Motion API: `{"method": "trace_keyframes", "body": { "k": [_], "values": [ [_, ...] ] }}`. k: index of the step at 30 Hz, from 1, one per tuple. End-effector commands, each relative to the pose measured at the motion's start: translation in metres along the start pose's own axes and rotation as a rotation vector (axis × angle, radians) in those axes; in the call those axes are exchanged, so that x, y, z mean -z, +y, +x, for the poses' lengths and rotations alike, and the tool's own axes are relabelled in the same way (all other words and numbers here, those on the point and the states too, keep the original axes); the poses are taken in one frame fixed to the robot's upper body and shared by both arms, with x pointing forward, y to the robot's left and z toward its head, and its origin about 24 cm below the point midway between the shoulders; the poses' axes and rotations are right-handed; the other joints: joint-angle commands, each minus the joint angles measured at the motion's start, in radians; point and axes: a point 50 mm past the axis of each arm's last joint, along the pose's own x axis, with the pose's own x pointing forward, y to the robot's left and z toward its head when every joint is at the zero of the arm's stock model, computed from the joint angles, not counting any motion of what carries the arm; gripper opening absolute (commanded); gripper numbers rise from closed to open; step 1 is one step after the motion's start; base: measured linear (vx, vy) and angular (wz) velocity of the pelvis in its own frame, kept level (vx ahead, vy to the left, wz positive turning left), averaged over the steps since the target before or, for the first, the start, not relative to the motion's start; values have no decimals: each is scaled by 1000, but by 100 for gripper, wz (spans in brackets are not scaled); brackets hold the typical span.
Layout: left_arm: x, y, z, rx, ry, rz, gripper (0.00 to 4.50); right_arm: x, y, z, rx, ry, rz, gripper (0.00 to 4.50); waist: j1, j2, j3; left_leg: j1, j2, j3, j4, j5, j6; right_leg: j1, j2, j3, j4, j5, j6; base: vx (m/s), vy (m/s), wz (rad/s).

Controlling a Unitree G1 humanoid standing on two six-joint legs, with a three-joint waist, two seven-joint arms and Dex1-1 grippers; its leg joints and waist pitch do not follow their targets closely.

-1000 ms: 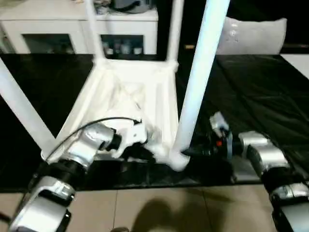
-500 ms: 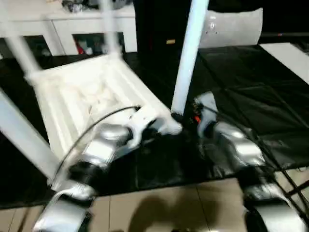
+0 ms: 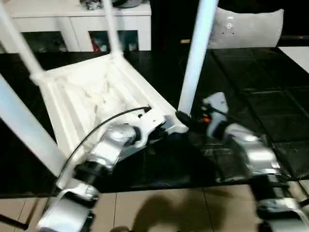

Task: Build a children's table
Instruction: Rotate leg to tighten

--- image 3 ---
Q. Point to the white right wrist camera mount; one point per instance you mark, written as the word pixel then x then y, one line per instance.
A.
pixel 217 106

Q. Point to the white flat panel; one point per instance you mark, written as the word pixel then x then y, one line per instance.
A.
pixel 295 58

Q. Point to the round grey appliance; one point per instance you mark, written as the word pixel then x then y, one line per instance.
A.
pixel 128 2

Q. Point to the black metal rod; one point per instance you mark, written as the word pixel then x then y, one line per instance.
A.
pixel 14 221

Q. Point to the black work mat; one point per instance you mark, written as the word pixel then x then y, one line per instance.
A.
pixel 253 84

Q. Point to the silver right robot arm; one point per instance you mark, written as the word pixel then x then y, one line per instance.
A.
pixel 258 154

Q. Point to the white plastic table leg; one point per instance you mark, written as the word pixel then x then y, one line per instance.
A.
pixel 24 125
pixel 198 55
pixel 113 29
pixel 21 43

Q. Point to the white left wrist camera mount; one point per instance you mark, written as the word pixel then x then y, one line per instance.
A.
pixel 149 120

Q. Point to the white plastic table top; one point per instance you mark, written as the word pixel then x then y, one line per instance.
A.
pixel 96 79

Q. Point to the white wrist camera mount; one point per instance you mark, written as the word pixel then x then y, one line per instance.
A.
pixel 149 120
pixel 217 106

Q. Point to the white sideboard with glass doors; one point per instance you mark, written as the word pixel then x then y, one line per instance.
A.
pixel 60 24

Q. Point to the black bar with red light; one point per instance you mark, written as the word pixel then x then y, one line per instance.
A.
pixel 294 37

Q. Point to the bag of black parts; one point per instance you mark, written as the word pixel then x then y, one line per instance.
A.
pixel 93 4

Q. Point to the black cabinet with gold label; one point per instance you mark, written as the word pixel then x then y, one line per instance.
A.
pixel 173 24

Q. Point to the grey cushion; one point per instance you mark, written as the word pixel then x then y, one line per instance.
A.
pixel 251 26

